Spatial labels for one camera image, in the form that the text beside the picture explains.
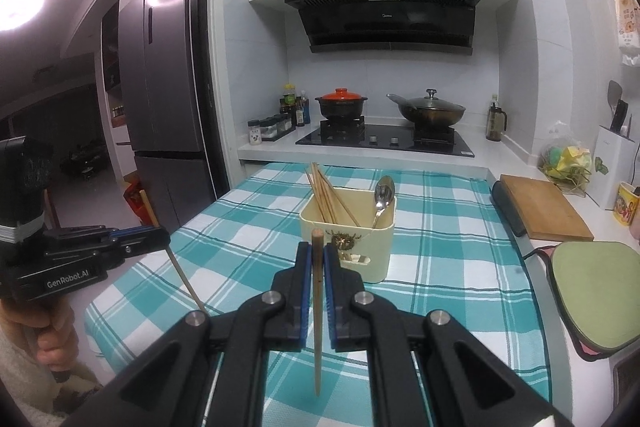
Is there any cream plastic utensil box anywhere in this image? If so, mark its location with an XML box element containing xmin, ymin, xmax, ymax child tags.
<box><xmin>299</xmin><ymin>187</ymin><xmax>397</xmax><ymax>284</ymax></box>

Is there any person's left forearm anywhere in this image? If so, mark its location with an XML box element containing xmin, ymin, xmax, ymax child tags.
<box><xmin>0</xmin><ymin>332</ymin><xmax>101</xmax><ymax>413</ymax></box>

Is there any round ceiling lamp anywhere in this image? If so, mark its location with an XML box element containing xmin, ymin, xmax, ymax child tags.
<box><xmin>0</xmin><ymin>0</ymin><xmax>51</xmax><ymax>32</ymax></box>

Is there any black gas stove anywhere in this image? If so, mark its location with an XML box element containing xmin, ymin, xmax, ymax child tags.
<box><xmin>295</xmin><ymin>119</ymin><xmax>475</xmax><ymax>158</ymax></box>

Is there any dark door frame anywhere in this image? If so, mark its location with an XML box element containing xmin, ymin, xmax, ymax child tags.
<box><xmin>192</xmin><ymin>0</ymin><xmax>228</xmax><ymax>200</ymax></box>

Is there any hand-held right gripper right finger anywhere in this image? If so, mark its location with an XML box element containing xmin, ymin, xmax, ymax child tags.
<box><xmin>324</xmin><ymin>242</ymin><xmax>576</xmax><ymax>427</ymax></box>

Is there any wooden cutting board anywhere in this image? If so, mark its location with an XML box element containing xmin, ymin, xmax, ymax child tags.
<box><xmin>500</xmin><ymin>174</ymin><xmax>595</xmax><ymax>242</ymax></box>

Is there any white knife holder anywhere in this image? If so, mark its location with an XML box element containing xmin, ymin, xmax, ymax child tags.
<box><xmin>595</xmin><ymin>125</ymin><xmax>636</xmax><ymax>210</ymax></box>

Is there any red bag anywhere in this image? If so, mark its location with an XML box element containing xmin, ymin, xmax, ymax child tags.
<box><xmin>122</xmin><ymin>179</ymin><xmax>151</xmax><ymax>228</ymax></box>

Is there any bundle of chopsticks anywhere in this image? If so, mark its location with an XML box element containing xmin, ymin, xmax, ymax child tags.
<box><xmin>306</xmin><ymin>162</ymin><xmax>362</xmax><ymax>228</ymax></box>

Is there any brown wooden chopstick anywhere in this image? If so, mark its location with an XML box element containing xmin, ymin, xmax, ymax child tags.
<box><xmin>311</xmin><ymin>228</ymin><xmax>323</xmax><ymax>398</ymax></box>
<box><xmin>140</xmin><ymin>189</ymin><xmax>207</xmax><ymax>313</ymax></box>

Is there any person's left hand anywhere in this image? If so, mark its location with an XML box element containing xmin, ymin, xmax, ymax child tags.
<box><xmin>0</xmin><ymin>299</ymin><xmax>76</xmax><ymax>375</ymax></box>

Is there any dark wok with lid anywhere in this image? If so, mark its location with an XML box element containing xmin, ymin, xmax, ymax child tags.
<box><xmin>386</xmin><ymin>89</ymin><xmax>467</xmax><ymax>128</ymax></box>

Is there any black range hood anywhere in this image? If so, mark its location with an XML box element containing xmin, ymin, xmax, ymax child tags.
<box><xmin>284</xmin><ymin>0</ymin><xmax>485</xmax><ymax>56</ymax></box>

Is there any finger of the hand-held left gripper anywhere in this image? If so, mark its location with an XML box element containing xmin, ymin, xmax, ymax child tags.
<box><xmin>47</xmin><ymin>235</ymin><xmax>172</xmax><ymax>269</ymax></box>
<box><xmin>44</xmin><ymin>226</ymin><xmax>171</xmax><ymax>242</ymax></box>

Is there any metal spoon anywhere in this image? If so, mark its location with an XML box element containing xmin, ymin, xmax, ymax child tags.
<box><xmin>372</xmin><ymin>175</ymin><xmax>397</xmax><ymax>229</ymax></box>
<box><xmin>371</xmin><ymin>187</ymin><xmax>393</xmax><ymax>229</ymax></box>

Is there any hanging printed bag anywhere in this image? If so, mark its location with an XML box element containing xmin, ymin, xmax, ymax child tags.
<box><xmin>614</xmin><ymin>0</ymin><xmax>640</xmax><ymax>65</ymax></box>

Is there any teal checkered tablecloth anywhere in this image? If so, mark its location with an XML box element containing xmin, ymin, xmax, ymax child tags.
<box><xmin>84</xmin><ymin>162</ymin><xmax>553</xmax><ymax>427</ymax></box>

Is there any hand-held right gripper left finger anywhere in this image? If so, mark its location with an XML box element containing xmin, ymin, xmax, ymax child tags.
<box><xmin>47</xmin><ymin>242</ymin><xmax>314</xmax><ymax>427</ymax></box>

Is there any grey refrigerator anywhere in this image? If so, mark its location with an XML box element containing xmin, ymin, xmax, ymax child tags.
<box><xmin>117</xmin><ymin>0</ymin><xmax>216</xmax><ymax>233</ymax></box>

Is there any black clay pot orange lid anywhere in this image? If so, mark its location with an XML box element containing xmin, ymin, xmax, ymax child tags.
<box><xmin>315</xmin><ymin>88</ymin><xmax>369</xmax><ymax>122</ymax></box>

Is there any grey spatula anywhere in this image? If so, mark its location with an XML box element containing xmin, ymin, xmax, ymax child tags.
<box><xmin>607</xmin><ymin>79</ymin><xmax>623</xmax><ymax>128</ymax></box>

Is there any green insulation mat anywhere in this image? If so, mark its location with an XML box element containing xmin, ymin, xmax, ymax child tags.
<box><xmin>547</xmin><ymin>241</ymin><xmax>640</xmax><ymax>360</ymax></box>

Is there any glass oil jug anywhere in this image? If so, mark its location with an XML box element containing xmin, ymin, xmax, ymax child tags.
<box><xmin>486</xmin><ymin>94</ymin><xmax>508</xmax><ymax>142</ymax></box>

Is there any yellow printed cup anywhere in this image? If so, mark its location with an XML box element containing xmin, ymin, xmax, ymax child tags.
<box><xmin>616</xmin><ymin>182</ymin><xmax>640</xmax><ymax>227</ymax></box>

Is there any plastic bag of sponges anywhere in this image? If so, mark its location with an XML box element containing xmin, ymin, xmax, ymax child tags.
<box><xmin>539</xmin><ymin>122</ymin><xmax>596</xmax><ymax>195</ymax></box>

